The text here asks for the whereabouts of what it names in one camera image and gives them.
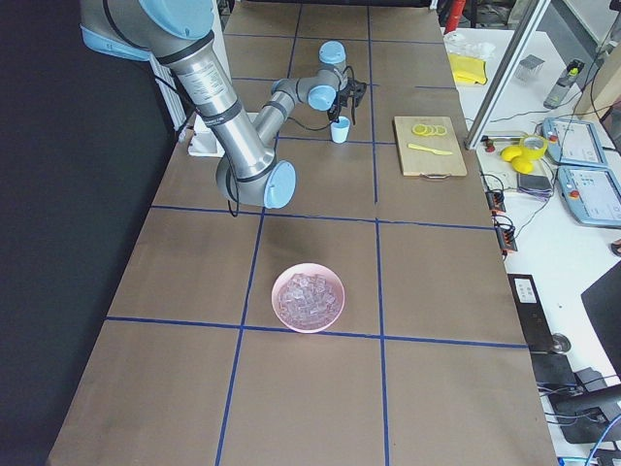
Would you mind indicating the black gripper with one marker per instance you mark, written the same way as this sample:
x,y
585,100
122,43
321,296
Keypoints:
x,y
341,95

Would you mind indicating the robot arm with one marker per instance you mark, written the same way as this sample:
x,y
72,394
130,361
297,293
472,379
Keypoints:
x,y
178,34

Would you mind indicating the light blue cup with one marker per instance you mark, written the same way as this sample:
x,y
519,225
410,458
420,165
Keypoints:
x,y
339,131

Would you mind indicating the pile of ice cubes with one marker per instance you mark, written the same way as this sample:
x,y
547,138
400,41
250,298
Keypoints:
x,y
307,302

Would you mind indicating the yellow plastic knife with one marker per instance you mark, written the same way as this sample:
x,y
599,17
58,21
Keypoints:
x,y
430,150

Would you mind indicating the lemon slices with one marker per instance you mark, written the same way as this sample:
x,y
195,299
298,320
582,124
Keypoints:
x,y
429,130

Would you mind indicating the wooden cutting board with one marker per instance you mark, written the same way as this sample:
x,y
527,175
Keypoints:
x,y
415,163

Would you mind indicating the yellow cloth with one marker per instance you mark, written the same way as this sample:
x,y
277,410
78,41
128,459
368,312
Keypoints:
x,y
467,69

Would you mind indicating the clear plastic bags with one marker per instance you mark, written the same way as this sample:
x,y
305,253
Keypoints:
x,y
457,43

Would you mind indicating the pink bowl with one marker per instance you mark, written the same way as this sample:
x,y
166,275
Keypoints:
x,y
308,269

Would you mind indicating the yellow tape roll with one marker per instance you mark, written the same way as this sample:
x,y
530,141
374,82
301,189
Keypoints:
x,y
533,147

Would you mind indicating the upper teach pendant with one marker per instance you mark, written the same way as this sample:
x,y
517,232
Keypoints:
x,y
573,142

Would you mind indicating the teach pendant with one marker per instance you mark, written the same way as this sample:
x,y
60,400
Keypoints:
x,y
592,195
573,142

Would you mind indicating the lower teach pendant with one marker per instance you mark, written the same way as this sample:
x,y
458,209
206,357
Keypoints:
x,y
592,195

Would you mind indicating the aluminium frame post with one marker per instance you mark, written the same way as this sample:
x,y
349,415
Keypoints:
x,y
528,25

